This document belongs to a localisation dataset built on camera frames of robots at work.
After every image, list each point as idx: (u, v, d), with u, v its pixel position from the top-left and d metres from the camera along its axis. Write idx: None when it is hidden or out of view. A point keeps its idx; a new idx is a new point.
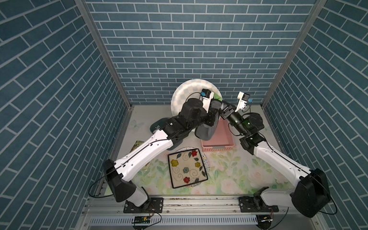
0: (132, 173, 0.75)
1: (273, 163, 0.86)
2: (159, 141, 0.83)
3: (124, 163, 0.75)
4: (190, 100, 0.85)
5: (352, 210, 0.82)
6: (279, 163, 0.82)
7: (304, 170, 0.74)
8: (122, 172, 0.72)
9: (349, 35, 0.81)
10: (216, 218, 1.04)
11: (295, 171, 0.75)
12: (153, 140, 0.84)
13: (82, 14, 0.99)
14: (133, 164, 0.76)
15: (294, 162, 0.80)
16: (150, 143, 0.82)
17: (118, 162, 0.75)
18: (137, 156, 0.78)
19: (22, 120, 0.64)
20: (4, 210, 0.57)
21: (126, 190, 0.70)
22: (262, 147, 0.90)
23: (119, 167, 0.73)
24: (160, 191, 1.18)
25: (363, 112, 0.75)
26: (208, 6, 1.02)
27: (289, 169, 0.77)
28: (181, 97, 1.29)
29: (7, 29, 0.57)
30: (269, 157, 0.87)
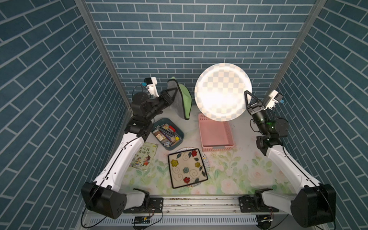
0: (118, 181, 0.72)
1: (284, 168, 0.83)
2: (132, 141, 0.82)
3: (107, 176, 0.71)
4: (134, 97, 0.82)
5: (352, 210, 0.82)
6: (289, 168, 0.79)
7: (312, 180, 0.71)
8: (109, 183, 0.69)
9: (349, 35, 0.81)
10: (217, 219, 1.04)
11: (303, 180, 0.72)
12: (126, 142, 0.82)
13: (82, 14, 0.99)
14: (117, 171, 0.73)
15: (304, 170, 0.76)
16: (123, 147, 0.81)
17: (99, 178, 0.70)
18: (115, 164, 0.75)
19: (23, 120, 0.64)
20: (4, 210, 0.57)
21: (118, 201, 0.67)
22: (277, 150, 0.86)
23: (102, 181, 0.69)
24: (159, 191, 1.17)
25: (363, 112, 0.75)
26: (208, 6, 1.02)
27: (297, 176, 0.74)
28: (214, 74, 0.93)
29: (7, 29, 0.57)
30: (280, 162, 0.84)
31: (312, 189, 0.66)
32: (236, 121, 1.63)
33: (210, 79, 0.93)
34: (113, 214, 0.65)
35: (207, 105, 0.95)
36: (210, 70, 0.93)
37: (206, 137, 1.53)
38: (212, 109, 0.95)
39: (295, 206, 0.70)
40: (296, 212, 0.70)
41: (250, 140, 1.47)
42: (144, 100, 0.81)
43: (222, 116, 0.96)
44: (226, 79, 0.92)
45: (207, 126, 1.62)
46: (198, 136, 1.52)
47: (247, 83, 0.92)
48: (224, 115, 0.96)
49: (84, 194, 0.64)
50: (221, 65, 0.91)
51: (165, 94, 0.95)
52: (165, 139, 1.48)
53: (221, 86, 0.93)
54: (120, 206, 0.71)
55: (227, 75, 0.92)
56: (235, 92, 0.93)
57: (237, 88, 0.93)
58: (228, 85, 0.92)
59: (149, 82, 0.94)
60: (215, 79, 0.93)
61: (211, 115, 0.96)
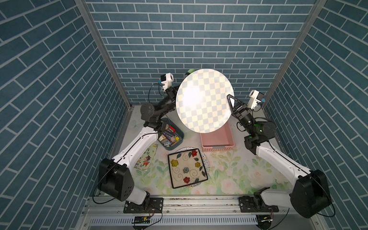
0: (132, 164, 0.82)
1: (274, 162, 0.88)
2: (149, 133, 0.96)
3: (123, 156, 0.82)
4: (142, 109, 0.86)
5: (352, 210, 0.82)
6: (279, 162, 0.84)
7: (304, 170, 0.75)
8: (125, 162, 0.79)
9: (349, 35, 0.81)
10: (217, 219, 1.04)
11: (294, 170, 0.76)
12: (144, 133, 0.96)
13: (82, 14, 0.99)
14: (132, 154, 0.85)
15: (295, 162, 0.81)
16: (141, 136, 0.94)
17: (117, 156, 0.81)
18: (132, 148, 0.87)
19: (23, 120, 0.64)
20: (4, 210, 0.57)
21: (127, 184, 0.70)
22: (264, 147, 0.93)
23: (120, 160, 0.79)
24: (160, 192, 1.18)
25: (363, 112, 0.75)
26: (208, 6, 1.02)
27: (289, 168, 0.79)
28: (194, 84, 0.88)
29: (7, 29, 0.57)
30: (271, 158, 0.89)
31: (305, 177, 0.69)
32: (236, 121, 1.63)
33: (190, 89, 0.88)
34: (121, 195, 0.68)
35: (193, 117, 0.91)
36: (189, 80, 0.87)
37: (206, 136, 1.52)
38: (199, 120, 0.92)
39: (294, 199, 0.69)
40: (298, 205, 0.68)
41: None
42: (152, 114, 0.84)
43: (210, 126, 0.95)
44: (207, 86, 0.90)
45: None
46: (198, 136, 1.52)
47: (226, 87, 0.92)
48: (212, 124, 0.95)
49: (102, 167, 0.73)
50: (200, 73, 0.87)
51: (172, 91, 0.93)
52: (165, 139, 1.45)
53: (202, 95, 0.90)
54: (127, 190, 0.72)
55: (207, 82, 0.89)
56: (218, 98, 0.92)
57: (219, 95, 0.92)
58: (210, 92, 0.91)
59: (164, 79, 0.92)
60: (196, 89, 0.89)
61: (199, 127, 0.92)
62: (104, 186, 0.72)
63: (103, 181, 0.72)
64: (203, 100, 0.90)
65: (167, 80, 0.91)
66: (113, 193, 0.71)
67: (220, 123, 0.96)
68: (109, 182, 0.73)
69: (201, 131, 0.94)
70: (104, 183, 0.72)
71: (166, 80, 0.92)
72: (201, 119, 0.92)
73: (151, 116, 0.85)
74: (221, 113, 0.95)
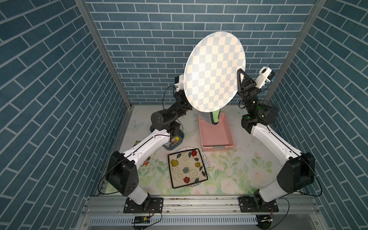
0: (140, 161, 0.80)
1: (268, 143, 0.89)
2: (161, 133, 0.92)
3: (133, 152, 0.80)
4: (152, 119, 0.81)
5: (352, 210, 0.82)
6: (273, 142, 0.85)
7: (295, 152, 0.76)
8: (133, 159, 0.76)
9: (349, 35, 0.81)
10: (217, 218, 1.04)
11: (286, 152, 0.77)
12: (157, 133, 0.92)
13: (82, 14, 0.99)
14: (143, 152, 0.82)
15: (288, 144, 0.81)
16: (154, 136, 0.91)
17: (127, 152, 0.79)
18: (143, 146, 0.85)
19: (23, 120, 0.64)
20: (4, 210, 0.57)
21: (132, 181, 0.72)
22: (261, 128, 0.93)
23: (130, 155, 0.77)
24: (160, 191, 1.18)
25: (363, 112, 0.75)
26: (208, 6, 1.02)
27: (281, 149, 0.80)
28: (208, 51, 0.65)
29: (7, 30, 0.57)
30: (265, 138, 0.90)
31: (295, 158, 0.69)
32: (236, 121, 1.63)
33: (202, 57, 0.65)
34: (125, 189, 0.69)
35: (200, 94, 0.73)
36: (202, 45, 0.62)
37: (206, 137, 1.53)
38: (204, 98, 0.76)
39: (280, 177, 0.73)
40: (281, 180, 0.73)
41: (250, 140, 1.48)
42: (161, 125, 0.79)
43: (214, 104, 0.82)
44: (221, 56, 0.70)
45: (207, 126, 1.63)
46: (198, 136, 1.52)
47: (239, 60, 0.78)
48: (216, 102, 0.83)
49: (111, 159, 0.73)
50: (216, 37, 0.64)
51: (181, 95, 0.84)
52: None
53: (214, 66, 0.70)
54: (131, 188, 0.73)
55: (222, 51, 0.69)
56: (229, 73, 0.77)
57: (230, 69, 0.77)
58: (223, 64, 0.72)
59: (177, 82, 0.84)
60: (209, 59, 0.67)
61: (204, 106, 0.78)
62: (109, 178, 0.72)
63: (110, 173, 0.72)
64: (214, 74, 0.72)
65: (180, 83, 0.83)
66: (118, 187, 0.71)
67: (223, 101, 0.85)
68: (116, 176, 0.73)
69: (206, 110, 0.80)
70: (110, 176, 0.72)
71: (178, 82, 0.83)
72: (207, 97, 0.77)
73: (161, 126, 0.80)
74: (226, 90, 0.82)
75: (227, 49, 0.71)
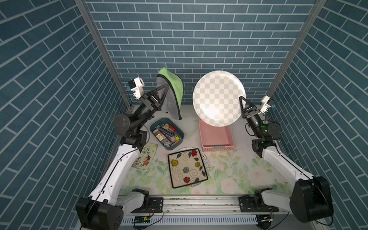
0: (114, 195, 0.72)
1: (280, 167, 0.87)
2: (128, 153, 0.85)
3: (102, 189, 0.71)
4: (116, 122, 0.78)
5: (351, 210, 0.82)
6: (283, 165, 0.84)
7: (305, 174, 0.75)
8: (105, 197, 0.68)
9: (349, 35, 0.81)
10: (217, 218, 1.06)
11: (297, 174, 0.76)
12: (122, 155, 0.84)
13: (82, 14, 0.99)
14: (113, 184, 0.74)
15: (299, 167, 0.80)
16: (120, 159, 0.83)
17: (95, 193, 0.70)
18: (110, 177, 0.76)
19: (23, 120, 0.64)
20: (4, 210, 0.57)
21: (116, 216, 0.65)
22: (270, 150, 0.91)
23: (98, 196, 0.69)
24: (160, 191, 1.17)
25: (363, 113, 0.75)
26: (208, 5, 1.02)
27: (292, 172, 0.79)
28: (211, 82, 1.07)
29: (7, 29, 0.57)
30: (275, 161, 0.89)
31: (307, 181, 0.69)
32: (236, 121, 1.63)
33: (207, 86, 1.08)
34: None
35: (206, 109, 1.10)
36: (207, 78, 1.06)
37: (206, 137, 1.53)
38: (210, 113, 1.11)
39: (293, 203, 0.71)
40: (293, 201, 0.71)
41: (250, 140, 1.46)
42: (128, 127, 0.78)
43: (219, 120, 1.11)
44: (222, 86, 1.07)
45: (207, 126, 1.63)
46: (198, 136, 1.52)
47: (239, 89, 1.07)
48: (222, 119, 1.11)
49: (79, 208, 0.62)
50: (217, 74, 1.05)
51: (148, 97, 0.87)
52: (165, 139, 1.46)
53: (217, 92, 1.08)
54: (118, 221, 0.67)
55: (223, 82, 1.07)
56: (230, 98, 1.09)
57: (231, 94, 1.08)
58: (224, 91, 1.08)
59: (132, 86, 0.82)
60: (212, 87, 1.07)
61: (210, 120, 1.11)
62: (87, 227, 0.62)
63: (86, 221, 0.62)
64: (216, 97, 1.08)
65: (139, 86, 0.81)
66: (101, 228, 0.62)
67: (228, 119, 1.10)
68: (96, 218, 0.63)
69: (212, 123, 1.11)
70: (86, 224, 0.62)
71: (137, 86, 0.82)
72: (212, 112, 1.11)
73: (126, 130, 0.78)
74: (229, 110, 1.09)
75: (227, 82, 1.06)
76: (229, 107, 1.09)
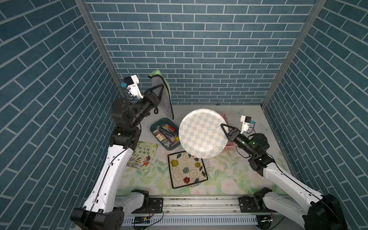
0: (109, 202, 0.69)
1: (285, 187, 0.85)
2: (119, 155, 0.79)
3: (96, 199, 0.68)
4: (114, 105, 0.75)
5: (351, 210, 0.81)
6: (290, 186, 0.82)
7: (315, 194, 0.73)
8: (99, 206, 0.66)
9: (349, 35, 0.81)
10: (217, 219, 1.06)
11: (306, 196, 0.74)
12: (114, 157, 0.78)
13: (81, 14, 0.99)
14: (107, 191, 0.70)
15: (306, 186, 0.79)
16: (111, 163, 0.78)
17: (87, 203, 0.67)
18: (103, 183, 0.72)
19: (23, 120, 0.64)
20: (4, 211, 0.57)
21: (115, 218, 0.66)
22: (272, 170, 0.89)
23: (93, 206, 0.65)
24: (160, 192, 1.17)
25: (363, 113, 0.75)
26: (208, 6, 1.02)
27: (300, 193, 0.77)
28: (191, 121, 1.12)
29: (7, 29, 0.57)
30: (280, 181, 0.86)
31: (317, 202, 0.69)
32: (236, 121, 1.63)
33: (189, 126, 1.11)
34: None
35: (195, 144, 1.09)
36: (185, 119, 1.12)
37: None
38: (198, 146, 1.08)
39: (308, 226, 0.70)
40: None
41: None
42: (127, 108, 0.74)
43: (210, 152, 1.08)
44: (201, 121, 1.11)
45: None
46: None
47: (218, 118, 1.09)
48: (212, 149, 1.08)
49: (74, 220, 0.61)
50: (193, 112, 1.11)
51: (150, 94, 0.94)
52: (165, 139, 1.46)
53: (200, 128, 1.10)
54: (118, 222, 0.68)
55: (201, 118, 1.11)
56: (213, 128, 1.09)
57: (213, 125, 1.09)
58: (205, 125, 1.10)
59: (130, 83, 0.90)
60: (194, 125, 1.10)
61: (201, 153, 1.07)
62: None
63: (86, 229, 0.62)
64: (201, 132, 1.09)
65: (136, 82, 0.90)
66: None
67: (217, 147, 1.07)
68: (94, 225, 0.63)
69: (203, 156, 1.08)
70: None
71: (134, 83, 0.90)
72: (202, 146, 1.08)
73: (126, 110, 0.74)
74: (215, 138, 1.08)
75: (205, 115, 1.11)
76: (214, 137, 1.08)
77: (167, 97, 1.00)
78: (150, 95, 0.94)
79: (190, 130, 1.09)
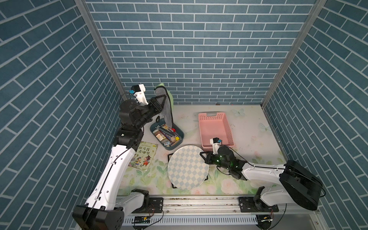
0: (112, 200, 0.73)
1: (263, 177, 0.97)
2: (122, 155, 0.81)
3: (98, 196, 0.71)
4: (122, 106, 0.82)
5: (351, 210, 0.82)
6: (262, 173, 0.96)
7: (279, 167, 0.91)
8: (102, 204, 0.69)
9: (349, 35, 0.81)
10: (217, 218, 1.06)
11: (275, 172, 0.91)
12: (117, 155, 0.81)
13: (81, 14, 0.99)
14: (109, 189, 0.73)
15: (271, 166, 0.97)
16: (114, 162, 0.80)
17: (90, 200, 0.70)
18: (106, 182, 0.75)
19: (23, 120, 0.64)
20: (4, 210, 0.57)
21: (116, 218, 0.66)
22: (245, 168, 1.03)
23: (95, 203, 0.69)
24: (160, 191, 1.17)
25: (363, 112, 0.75)
26: (208, 6, 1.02)
27: (270, 173, 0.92)
28: (176, 159, 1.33)
29: (7, 29, 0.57)
30: (255, 174, 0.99)
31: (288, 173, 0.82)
32: (235, 121, 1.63)
33: (175, 164, 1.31)
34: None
35: (184, 179, 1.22)
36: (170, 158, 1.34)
37: (206, 138, 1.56)
38: (189, 180, 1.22)
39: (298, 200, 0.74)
40: (299, 202, 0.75)
41: (250, 140, 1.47)
42: (133, 108, 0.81)
43: (198, 182, 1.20)
44: (185, 155, 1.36)
45: (207, 125, 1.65)
46: (198, 136, 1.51)
47: (197, 149, 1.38)
48: (199, 178, 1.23)
49: (76, 216, 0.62)
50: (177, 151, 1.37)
51: (155, 101, 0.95)
52: (165, 139, 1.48)
53: (184, 162, 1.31)
54: (118, 223, 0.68)
55: (184, 152, 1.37)
56: (195, 159, 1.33)
57: (194, 156, 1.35)
58: (188, 158, 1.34)
59: (137, 90, 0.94)
60: (179, 161, 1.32)
61: (192, 185, 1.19)
62: None
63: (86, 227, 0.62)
64: (186, 166, 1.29)
65: (143, 90, 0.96)
66: None
67: (203, 174, 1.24)
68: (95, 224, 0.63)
69: (194, 188, 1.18)
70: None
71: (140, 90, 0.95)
72: (189, 179, 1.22)
73: (131, 110, 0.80)
74: (200, 167, 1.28)
75: (186, 151, 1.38)
76: (198, 166, 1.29)
77: (169, 106, 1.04)
78: (155, 102, 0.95)
79: (177, 164, 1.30)
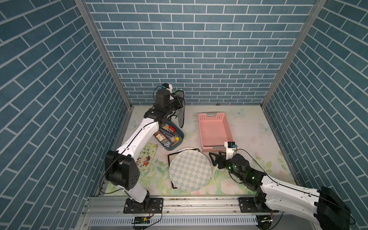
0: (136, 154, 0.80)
1: (284, 196, 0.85)
2: (150, 124, 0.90)
3: (127, 147, 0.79)
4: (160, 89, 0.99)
5: (352, 210, 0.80)
6: (289, 194, 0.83)
7: (313, 194, 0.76)
8: (129, 152, 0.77)
9: (349, 35, 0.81)
10: (217, 219, 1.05)
11: (308, 198, 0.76)
12: (146, 124, 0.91)
13: (82, 14, 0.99)
14: (136, 145, 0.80)
15: (300, 188, 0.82)
16: (143, 127, 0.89)
17: (121, 148, 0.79)
18: (134, 139, 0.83)
19: (23, 120, 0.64)
20: (4, 211, 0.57)
21: (134, 173, 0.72)
22: (268, 184, 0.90)
23: (124, 151, 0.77)
24: (160, 192, 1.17)
25: (363, 113, 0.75)
26: (208, 6, 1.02)
27: (302, 198, 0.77)
28: (179, 160, 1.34)
29: (7, 30, 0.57)
30: (278, 192, 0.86)
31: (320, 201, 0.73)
32: (236, 121, 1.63)
33: (177, 165, 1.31)
34: (129, 182, 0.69)
35: (184, 181, 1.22)
36: (174, 159, 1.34)
37: (206, 138, 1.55)
38: (189, 182, 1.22)
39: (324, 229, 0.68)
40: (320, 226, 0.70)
41: (249, 140, 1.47)
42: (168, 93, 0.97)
43: (198, 185, 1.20)
44: (188, 157, 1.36)
45: (207, 126, 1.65)
46: (198, 136, 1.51)
47: (201, 155, 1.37)
48: (200, 182, 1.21)
49: (107, 158, 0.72)
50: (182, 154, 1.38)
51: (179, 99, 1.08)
52: (165, 139, 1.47)
53: (186, 165, 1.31)
54: (134, 179, 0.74)
55: (188, 155, 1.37)
56: (198, 163, 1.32)
57: (198, 160, 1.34)
58: (191, 161, 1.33)
59: (167, 86, 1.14)
60: (182, 162, 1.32)
61: (191, 188, 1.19)
62: (110, 176, 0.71)
63: (109, 172, 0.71)
64: (188, 168, 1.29)
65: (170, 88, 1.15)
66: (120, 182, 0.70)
67: (204, 179, 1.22)
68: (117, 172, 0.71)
69: (193, 190, 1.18)
70: (109, 175, 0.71)
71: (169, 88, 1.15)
72: (190, 181, 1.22)
73: (166, 95, 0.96)
74: (201, 172, 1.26)
75: (186, 154, 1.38)
76: (200, 171, 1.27)
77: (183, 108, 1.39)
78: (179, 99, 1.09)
79: (179, 166, 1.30)
